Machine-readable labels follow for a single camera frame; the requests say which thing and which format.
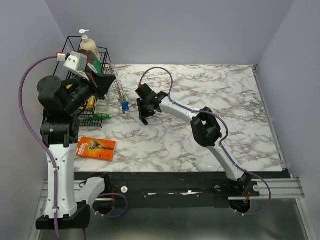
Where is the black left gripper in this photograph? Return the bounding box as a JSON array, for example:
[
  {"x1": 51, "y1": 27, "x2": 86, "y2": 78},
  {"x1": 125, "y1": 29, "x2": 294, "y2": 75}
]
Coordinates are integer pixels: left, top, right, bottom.
[{"x1": 64, "y1": 65, "x2": 116, "y2": 114}]

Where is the metal numbered key ring disc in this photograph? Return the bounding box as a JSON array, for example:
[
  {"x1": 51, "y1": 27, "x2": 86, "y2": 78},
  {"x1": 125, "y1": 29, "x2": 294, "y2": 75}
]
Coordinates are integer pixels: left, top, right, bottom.
[{"x1": 105, "y1": 63, "x2": 126, "y2": 104}]

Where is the key with blue tag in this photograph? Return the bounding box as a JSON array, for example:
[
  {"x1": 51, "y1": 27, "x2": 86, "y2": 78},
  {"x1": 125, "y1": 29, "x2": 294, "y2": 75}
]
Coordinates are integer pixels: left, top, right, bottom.
[{"x1": 121, "y1": 101, "x2": 130, "y2": 114}]

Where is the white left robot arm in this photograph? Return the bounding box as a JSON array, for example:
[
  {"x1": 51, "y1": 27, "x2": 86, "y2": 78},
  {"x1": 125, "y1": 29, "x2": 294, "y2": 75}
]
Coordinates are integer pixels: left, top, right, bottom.
[{"x1": 35, "y1": 73, "x2": 116, "y2": 230}]

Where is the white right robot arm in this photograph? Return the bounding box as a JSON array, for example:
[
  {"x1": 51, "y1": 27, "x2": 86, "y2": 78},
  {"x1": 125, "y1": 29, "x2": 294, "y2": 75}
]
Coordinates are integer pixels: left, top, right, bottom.
[{"x1": 135, "y1": 84, "x2": 252, "y2": 196}]

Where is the yellow Lays chips bag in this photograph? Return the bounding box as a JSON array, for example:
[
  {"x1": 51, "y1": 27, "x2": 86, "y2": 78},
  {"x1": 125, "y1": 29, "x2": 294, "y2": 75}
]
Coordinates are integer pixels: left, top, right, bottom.
[{"x1": 78, "y1": 96, "x2": 96, "y2": 111}]

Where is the brown and green bag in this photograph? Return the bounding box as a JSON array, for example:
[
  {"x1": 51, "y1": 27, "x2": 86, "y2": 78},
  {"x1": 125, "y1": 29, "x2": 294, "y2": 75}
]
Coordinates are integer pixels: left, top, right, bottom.
[{"x1": 78, "y1": 49, "x2": 102, "y2": 74}]

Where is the green white packet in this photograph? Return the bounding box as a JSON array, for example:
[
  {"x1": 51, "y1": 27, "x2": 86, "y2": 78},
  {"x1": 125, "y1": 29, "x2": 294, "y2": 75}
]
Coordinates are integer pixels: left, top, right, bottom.
[{"x1": 76, "y1": 98, "x2": 111, "y2": 121}]

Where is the pump lotion bottle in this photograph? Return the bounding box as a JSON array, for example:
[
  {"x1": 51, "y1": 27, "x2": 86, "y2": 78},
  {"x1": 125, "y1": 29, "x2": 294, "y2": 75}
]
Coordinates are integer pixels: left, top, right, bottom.
[{"x1": 79, "y1": 29, "x2": 101, "y2": 61}]

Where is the orange razor package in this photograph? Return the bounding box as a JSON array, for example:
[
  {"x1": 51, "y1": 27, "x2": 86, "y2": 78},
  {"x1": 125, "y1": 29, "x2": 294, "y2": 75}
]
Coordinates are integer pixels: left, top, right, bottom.
[{"x1": 75, "y1": 137, "x2": 117, "y2": 162}]

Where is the black wire basket rack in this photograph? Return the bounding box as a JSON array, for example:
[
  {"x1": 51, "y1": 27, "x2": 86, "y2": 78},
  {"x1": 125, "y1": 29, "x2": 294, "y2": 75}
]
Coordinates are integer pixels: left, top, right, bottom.
[{"x1": 42, "y1": 36, "x2": 114, "y2": 129}]

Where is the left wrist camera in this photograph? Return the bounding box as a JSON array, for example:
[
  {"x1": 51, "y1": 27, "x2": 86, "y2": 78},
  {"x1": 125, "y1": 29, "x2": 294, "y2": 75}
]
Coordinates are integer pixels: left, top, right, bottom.
[{"x1": 56, "y1": 51, "x2": 89, "y2": 80}]

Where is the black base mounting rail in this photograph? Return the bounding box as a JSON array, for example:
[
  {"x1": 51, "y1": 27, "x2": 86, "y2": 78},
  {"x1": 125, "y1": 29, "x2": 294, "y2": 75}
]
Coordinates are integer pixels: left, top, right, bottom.
[{"x1": 74, "y1": 172, "x2": 260, "y2": 209}]

